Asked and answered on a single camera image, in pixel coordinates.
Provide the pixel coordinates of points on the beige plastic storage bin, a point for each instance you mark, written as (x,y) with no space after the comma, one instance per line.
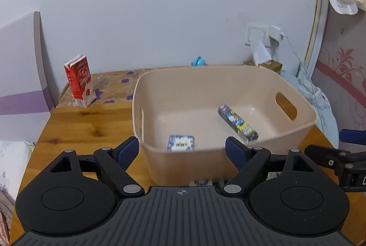
(186,101)

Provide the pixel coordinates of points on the light blue bedding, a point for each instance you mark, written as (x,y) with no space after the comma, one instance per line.
(326,120)

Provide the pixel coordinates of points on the blue white porcelain-pattern box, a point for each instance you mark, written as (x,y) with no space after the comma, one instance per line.
(180,142)

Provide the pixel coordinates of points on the colourful cartoon long box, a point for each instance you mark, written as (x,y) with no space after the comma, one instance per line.
(240,126)

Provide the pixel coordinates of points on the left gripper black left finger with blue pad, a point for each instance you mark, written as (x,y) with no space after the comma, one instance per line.
(76,193)

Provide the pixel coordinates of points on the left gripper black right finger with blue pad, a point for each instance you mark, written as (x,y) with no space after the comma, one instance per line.
(287,193)

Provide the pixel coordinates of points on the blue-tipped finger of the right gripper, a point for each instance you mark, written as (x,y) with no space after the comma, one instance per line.
(353,136)

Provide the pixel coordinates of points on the white charger plug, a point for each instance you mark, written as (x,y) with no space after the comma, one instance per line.
(276,33)

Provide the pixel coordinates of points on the blue toy figure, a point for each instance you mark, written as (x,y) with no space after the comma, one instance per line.
(198,62)

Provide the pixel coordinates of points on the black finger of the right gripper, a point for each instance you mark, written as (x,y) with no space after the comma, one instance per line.
(332,158)

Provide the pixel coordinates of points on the cream headboard frame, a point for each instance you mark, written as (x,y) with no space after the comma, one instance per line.
(317,35)

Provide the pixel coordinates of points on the white purple board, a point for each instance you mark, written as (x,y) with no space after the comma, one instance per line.
(26,103)

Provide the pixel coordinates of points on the white wall socket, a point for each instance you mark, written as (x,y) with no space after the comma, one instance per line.
(257,32)

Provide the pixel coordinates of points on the gold tissue box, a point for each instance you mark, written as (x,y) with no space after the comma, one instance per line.
(261,58)

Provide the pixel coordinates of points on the red milk carton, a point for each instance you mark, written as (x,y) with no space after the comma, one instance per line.
(80,80)

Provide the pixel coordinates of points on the white small box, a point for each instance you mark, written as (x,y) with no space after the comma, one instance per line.
(200,183)

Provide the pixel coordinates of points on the floral patterned table mat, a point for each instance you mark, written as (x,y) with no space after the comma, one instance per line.
(116,87)

